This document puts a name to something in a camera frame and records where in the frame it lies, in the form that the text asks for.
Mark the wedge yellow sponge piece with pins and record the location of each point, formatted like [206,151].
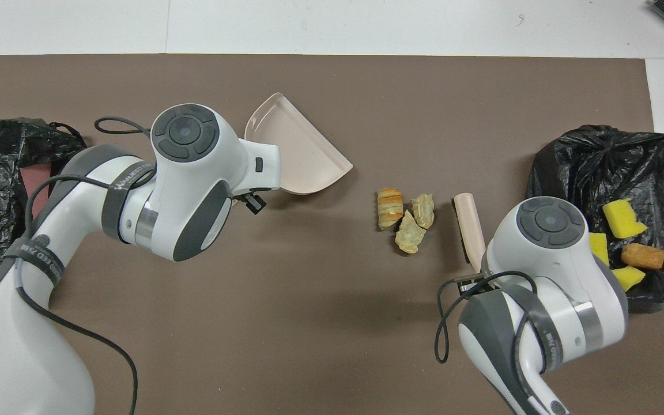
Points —
[629,276]

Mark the embossed yellow sponge piece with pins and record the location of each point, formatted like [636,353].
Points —
[600,248]

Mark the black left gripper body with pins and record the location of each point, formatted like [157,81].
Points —
[254,203]

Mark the beige hand brush black bristles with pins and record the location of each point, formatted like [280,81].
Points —
[473,225]

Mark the brown table mat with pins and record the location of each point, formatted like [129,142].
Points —
[424,86]

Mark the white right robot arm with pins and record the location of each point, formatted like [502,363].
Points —
[557,271]

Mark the notched yellow sponge piece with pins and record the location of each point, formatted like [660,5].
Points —
[623,219]

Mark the pale toy dumpling pastry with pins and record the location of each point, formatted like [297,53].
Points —
[422,210]
[410,233]

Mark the pink plastic bin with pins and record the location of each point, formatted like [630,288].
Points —
[31,181]

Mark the orange striped toy croissant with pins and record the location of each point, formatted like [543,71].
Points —
[390,208]

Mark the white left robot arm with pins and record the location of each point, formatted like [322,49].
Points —
[182,184]

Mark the beige plastic dustpan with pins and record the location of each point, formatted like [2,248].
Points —
[303,150]

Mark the brown toy bread roll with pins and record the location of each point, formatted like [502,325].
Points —
[643,256]

